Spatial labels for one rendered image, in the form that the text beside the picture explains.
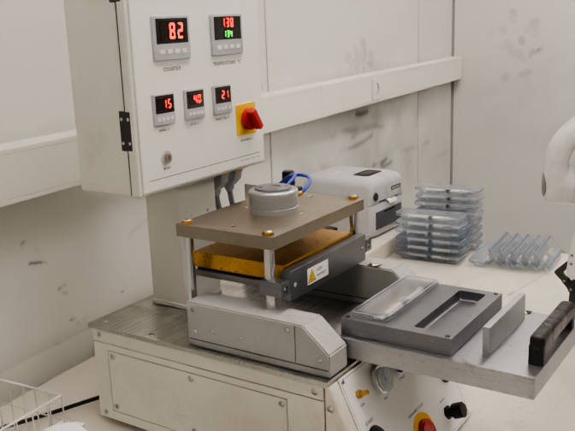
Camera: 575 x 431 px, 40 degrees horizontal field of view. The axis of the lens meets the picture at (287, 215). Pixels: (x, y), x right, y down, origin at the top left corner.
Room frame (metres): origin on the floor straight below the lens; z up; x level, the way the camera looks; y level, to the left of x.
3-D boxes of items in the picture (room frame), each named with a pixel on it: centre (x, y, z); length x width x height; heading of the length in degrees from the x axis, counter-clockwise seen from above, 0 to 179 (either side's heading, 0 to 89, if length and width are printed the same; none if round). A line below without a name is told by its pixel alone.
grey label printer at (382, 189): (2.29, -0.20, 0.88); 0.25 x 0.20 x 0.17; 55
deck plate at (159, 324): (1.26, 0.05, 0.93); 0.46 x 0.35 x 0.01; 56
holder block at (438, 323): (1.10, -0.19, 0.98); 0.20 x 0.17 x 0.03; 146
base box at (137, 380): (1.25, 0.00, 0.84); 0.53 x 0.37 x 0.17; 56
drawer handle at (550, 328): (0.99, -0.35, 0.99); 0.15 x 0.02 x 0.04; 146
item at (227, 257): (1.25, 0.02, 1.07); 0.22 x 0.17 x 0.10; 146
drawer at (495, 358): (1.07, -0.23, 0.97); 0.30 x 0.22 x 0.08; 56
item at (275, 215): (1.28, 0.04, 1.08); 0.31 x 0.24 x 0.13; 146
